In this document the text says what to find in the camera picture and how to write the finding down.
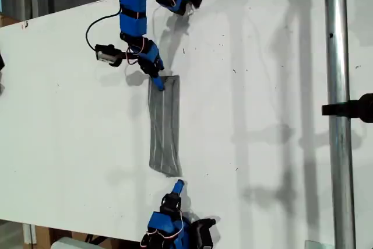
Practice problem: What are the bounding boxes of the brown cardboard box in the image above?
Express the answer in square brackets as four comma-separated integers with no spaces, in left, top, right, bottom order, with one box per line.
[34,225,138,249]
[0,13,21,28]

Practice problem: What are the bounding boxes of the white plastic object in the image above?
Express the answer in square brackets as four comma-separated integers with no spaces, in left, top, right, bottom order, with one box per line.
[51,236,103,249]

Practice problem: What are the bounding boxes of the black clamp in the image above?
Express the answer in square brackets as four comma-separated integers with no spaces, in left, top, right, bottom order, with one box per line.
[321,93,373,124]

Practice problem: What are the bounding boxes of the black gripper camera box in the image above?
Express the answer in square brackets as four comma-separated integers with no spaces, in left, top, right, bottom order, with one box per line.
[192,216,217,249]
[94,43,124,68]

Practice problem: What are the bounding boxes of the grey metal table leg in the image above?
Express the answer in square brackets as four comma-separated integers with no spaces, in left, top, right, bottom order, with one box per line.
[22,223,37,246]

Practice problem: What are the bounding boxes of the thin white cable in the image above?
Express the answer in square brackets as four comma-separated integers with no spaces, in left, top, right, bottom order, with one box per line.
[152,3,164,40]

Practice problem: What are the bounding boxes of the steel post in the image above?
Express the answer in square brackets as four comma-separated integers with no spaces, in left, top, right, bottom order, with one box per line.
[323,0,357,249]

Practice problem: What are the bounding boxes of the black camera stalk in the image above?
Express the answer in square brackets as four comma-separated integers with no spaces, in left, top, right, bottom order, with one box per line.
[116,50,139,61]

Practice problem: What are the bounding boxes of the black camera cable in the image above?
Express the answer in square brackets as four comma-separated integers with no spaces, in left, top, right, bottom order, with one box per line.
[85,3,122,52]

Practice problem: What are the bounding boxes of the grey white-striped towel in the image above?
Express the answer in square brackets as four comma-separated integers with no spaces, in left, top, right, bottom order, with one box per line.
[147,75,183,177]

